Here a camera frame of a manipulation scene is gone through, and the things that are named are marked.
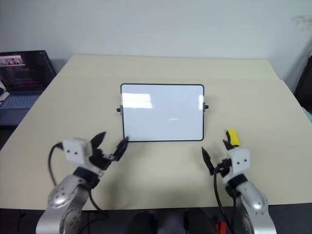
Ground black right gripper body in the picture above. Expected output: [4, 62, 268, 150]
[215, 158, 233, 177]

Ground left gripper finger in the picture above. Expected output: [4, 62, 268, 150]
[112, 136, 129, 162]
[89, 132, 107, 149]

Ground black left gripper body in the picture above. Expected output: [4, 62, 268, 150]
[89, 148, 115, 170]

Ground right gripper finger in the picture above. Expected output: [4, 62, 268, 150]
[223, 138, 236, 152]
[201, 146, 216, 176]

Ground yellow and black eraser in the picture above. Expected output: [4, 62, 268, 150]
[224, 129, 241, 147]

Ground small black-framed whiteboard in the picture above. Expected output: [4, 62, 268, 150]
[116, 83, 209, 142]

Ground small red object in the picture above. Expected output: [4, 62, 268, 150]
[215, 221, 227, 234]

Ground open dark laptop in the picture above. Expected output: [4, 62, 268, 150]
[0, 50, 57, 125]

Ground white paper sheet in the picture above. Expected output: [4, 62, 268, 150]
[0, 79, 11, 103]

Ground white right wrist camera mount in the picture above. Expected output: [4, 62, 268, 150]
[221, 147, 251, 184]

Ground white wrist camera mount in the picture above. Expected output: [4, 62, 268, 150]
[60, 137, 103, 176]
[221, 147, 251, 184]

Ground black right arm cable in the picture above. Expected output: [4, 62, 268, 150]
[214, 168, 231, 234]

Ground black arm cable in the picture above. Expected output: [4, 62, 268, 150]
[214, 168, 231, 234]
[48, 142, 109, 234]

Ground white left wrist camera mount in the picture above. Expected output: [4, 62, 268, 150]
[60, 137, 103, 176]

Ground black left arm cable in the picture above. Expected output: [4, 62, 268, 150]
[48, 142, 109, 234]

